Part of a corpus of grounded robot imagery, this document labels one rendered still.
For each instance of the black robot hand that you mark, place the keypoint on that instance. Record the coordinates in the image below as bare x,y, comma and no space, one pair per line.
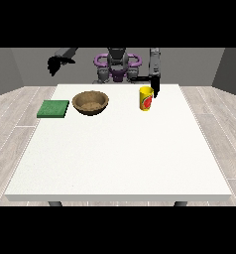
155,82
55,63

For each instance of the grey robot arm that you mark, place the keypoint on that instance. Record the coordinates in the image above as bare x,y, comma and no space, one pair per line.
154,61
66,52

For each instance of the yellow cup with melon print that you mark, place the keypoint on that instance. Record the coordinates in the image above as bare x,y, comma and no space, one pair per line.
145,98

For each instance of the green square pad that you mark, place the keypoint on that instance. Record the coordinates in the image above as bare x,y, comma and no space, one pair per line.
53,108

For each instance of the brown wooden bowl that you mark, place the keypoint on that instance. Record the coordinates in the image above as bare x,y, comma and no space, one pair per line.
90,102

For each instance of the grey robot trunk purple rings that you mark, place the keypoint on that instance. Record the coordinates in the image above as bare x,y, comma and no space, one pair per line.
117,67

